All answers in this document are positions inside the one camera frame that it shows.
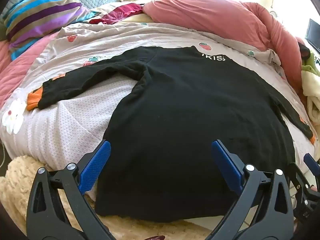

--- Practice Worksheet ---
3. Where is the cream fleece blanket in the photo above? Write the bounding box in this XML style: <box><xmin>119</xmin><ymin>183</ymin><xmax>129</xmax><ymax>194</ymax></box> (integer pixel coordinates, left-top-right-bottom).
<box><xmin>301</xmin><ymin>67</ymin><xmax>320</xmax><ymax>130</ymax></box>

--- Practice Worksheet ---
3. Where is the black monitor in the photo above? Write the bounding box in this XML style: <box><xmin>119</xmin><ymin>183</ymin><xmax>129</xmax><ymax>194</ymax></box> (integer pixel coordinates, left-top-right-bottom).
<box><xmin>305</xmin><ymin>18</ymin><xmax>320</xmax><ymax>54</ymax></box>

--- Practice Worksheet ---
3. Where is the pink quilted bedsheet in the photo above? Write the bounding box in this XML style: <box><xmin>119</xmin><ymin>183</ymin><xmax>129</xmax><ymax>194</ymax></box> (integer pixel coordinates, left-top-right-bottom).
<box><xmin>0</xmin><ymin>31</ymin><xmax>60</xmax><ymax>105</ymax></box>

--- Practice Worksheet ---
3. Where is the printed pink-grey quilt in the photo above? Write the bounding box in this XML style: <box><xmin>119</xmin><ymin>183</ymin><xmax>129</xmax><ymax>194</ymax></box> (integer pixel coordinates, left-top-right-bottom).
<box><xmin>0</xmin><ymin>21</ymin><xmax>313</xmax><ymax>178</ymax></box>

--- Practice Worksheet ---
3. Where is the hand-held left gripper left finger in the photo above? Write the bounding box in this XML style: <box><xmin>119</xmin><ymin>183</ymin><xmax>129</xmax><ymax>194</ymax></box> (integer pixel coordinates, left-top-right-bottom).
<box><xmin>26</xmin><ymin>140</ymin><xmax>118</xmax><ymax>240</ymax></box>

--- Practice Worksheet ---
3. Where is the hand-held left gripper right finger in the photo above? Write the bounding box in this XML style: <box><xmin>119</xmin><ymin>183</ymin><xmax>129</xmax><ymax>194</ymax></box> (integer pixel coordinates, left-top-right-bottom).
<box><xmin>204</xmin><ymin>139</ymin><xmax>294</xmax><ymax>240</ymax></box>

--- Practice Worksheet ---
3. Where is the green plush cloth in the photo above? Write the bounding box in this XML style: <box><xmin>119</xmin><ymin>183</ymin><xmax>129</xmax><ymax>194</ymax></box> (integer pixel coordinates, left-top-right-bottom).
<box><xmin>301</xmin><ymin>51</ymin><xmax>320</xmax><ymax>75</ymax></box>

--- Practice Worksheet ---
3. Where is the cream fluffy rug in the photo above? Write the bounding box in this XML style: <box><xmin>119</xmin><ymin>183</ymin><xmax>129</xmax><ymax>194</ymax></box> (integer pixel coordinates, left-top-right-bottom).
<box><xmin>0</xmin><ymin>155</ymin><xmax>210</xmax><ymax>240</ymax></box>

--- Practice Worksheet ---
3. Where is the salmon pink duvet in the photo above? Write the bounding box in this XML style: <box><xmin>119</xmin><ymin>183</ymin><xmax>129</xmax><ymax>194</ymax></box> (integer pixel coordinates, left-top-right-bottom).
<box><xmin>142</xmin><ymin>0</ymin><xmax>307</xmax><ymax>100</ymax></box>

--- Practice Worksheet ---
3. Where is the dark brown plush item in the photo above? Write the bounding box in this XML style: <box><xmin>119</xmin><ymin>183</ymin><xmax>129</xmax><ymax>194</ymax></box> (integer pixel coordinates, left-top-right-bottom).
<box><xmin>299</xmin><ymin>44</ymin><xmax>310</xmax><ymax>60</ymax></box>

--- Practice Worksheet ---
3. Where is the red velvet garment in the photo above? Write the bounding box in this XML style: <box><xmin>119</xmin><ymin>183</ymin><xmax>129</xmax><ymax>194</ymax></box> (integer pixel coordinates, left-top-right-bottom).
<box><xmin>89</xmin><ymin>3</ymin><xmax>143</xmax><ymax>25</ymax></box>

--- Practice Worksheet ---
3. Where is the pale yellow sheet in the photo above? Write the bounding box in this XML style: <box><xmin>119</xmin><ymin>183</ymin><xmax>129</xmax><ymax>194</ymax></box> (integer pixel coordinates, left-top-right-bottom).
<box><xmin>90</xmin><ymin>4</ymin><xmax>152</xmax><ymax>26</ymax></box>

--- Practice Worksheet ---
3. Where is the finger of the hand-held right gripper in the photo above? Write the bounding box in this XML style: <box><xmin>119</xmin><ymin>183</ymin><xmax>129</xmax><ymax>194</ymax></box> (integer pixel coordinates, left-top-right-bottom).
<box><xmin>287</xmin><ymin>162</ymin><xmax>313</xmax><ymax>202</ymax></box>
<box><xmin>303</xmin><ymin>153</ymin><xmax>320</xmax><ymax>174</ymax></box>

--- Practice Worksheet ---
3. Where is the black sweater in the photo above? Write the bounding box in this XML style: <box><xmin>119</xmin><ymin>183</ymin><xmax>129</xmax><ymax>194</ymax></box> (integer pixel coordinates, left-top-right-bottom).
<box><xmin>27</xmin><ymin>45</ymin><xmax>316</xmax><ymax>217</ymax></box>

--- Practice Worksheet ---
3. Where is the striped pillow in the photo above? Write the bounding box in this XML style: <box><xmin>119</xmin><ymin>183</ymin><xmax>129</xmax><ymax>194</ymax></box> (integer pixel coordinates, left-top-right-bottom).
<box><xmin>4</xmin><ymin>0</ymin><xmax>90</xmax><ymax>49</ymax></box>

